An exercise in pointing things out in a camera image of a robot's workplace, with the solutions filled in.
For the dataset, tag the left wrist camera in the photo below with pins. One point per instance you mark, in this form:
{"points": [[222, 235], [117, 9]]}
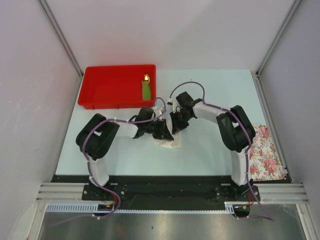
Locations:
{"points": [[159, 112]]}

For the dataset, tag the aluminium frame rail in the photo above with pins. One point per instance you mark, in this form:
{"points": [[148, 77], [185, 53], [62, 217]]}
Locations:
{"points": [[60, 193]]}

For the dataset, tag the floral tray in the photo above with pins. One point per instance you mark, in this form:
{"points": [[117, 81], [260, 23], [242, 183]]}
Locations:
{"points": [[264, 162]]}

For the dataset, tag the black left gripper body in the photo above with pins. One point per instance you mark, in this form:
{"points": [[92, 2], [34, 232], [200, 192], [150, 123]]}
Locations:
{"points": [[155, 128]]}

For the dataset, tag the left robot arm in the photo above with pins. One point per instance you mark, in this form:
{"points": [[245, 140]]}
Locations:
{"points": [[96, 138]]}

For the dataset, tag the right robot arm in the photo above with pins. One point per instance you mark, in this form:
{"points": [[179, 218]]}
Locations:
{"points": [[236, 130]]}

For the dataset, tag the white paper napkin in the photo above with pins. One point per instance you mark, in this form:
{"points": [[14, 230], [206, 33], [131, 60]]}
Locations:
{"points": [[170, 144]]}

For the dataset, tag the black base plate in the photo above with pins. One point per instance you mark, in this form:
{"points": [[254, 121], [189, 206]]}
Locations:
{"points": [[164, 193]]}

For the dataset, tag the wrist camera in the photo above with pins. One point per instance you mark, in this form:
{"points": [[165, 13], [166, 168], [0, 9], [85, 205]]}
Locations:
{"points": [[159, 112], [173, 103]]}

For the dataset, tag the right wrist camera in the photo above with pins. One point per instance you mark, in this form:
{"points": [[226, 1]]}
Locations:
{"points": [[173, 103]]}

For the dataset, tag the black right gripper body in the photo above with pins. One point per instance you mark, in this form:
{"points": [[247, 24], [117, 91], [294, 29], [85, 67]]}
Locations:
{"points": [[180, 119]]}

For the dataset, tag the red plastic bin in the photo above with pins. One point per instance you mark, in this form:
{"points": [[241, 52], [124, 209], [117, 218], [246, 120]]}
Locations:
{"points": [[116, 87]]}

